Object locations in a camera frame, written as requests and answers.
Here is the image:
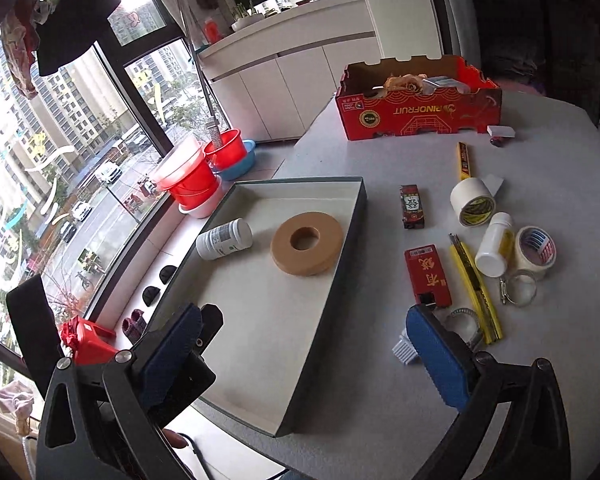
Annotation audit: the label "stack of red buckets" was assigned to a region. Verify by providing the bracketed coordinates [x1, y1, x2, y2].
[151, 134, 222, 209]

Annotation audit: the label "red cardboard fruit box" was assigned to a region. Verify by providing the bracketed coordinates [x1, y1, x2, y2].
[334, 54, 504, 142]

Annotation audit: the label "white plant pot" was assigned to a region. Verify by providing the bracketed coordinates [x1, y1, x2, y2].
[229, 2, 267, 32]

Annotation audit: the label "black flat panel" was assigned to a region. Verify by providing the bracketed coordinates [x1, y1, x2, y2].
[4, 274, 67, 397]

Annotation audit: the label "hanging black garment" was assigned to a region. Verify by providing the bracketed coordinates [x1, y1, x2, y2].
[32, 0, 124, 79]

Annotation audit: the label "tan tape ring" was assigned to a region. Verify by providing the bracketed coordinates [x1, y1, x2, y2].
[270, 211, 345, 277]

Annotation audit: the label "red plastic stool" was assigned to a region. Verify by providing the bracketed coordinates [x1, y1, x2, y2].
[57, 315, 117, 366]

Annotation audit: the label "white cabinet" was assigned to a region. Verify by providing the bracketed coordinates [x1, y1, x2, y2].
[197, 0, 382, 144]

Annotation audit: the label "pink basin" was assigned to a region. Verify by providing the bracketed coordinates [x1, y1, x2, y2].
[177, 180, 225, 220]

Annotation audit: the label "white tape roll yellow core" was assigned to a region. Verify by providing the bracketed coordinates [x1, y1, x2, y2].
[449, 177, 498, 229]

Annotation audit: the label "clear tape roll striped core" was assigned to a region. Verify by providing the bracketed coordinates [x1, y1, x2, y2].
[513, 226, 557, 281]

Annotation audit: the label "shallow grey tray box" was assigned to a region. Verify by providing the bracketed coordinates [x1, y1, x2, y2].
[145, 176, 369, 437]

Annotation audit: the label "hanging red patterned cloth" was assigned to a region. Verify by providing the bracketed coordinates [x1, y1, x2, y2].
[0, 6, 44, 102]

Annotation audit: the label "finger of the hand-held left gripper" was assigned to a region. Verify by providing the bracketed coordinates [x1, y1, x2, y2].
[149, 304, 225, 429]

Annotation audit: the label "yellow blade case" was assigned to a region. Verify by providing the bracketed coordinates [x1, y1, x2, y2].
[455, 141, 476, 184]

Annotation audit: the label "yellow utility knife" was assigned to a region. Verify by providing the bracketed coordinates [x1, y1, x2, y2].
[448, 232, 504, 345]

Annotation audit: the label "pink cloth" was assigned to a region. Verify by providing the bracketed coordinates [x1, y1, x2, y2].
[0, 379, 36, 437]

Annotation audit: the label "white ribbed plastic piece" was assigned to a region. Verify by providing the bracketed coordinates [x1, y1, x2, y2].
[392, 327, 424, 369]

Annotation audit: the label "white bottle grey label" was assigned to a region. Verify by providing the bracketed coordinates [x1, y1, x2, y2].
[195, 218, 254, 261]

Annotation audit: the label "silver foil packet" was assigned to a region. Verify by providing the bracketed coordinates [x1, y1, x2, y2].
[422, 75, 469, 96]

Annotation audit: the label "dark red slippers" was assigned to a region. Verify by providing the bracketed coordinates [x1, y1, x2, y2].
[121, 309, 146, 339]

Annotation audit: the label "crumpled tan bag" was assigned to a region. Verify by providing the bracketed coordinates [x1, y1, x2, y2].
[384, 73, 427, 96]

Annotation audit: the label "red basin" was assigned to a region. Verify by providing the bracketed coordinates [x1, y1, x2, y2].
[203, 128, 244, 171]

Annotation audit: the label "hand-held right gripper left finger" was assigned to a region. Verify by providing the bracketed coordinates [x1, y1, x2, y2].
[36, 304, 203, 480]

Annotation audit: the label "dark red small box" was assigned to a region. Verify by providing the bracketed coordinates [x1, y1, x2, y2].
[399, 184, 428, 230]

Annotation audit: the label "orange bottle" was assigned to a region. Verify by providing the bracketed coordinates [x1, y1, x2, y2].
[203, 17, 225, 44]

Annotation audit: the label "metal hose clamp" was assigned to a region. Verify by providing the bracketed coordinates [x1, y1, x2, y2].
[499, 270, 537, 306]
[447, 307, 487, 352]

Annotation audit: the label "metal mop pole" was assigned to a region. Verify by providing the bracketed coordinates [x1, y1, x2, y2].
[176, 0, 222, 152]

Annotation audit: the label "person's left hand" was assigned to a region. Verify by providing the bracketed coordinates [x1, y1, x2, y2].
[162, 428, 189, 450]

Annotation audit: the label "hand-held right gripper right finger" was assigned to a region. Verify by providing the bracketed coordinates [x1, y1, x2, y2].
[405, 303, 573, 480]

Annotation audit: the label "white bottle yellow label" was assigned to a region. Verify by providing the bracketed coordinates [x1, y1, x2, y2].
[474, 211, 515, 277]

